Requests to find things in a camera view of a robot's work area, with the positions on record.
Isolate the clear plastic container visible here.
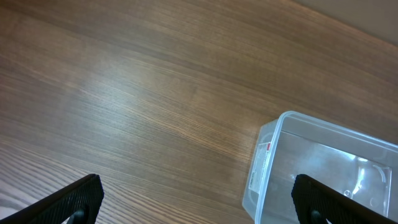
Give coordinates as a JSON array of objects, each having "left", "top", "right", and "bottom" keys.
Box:
[{"left": 242, "top": 111, "right": 397, "bottom": 223}]

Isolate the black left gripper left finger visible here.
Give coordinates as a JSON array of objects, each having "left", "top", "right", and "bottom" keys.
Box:
[{"left": 1, "top": 174, "right": 104, "bottom": 224}]

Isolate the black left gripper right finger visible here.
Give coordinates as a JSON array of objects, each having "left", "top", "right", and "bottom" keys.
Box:
[{"left": 291, "top": 174, "right": 397, "bottom": 224}]

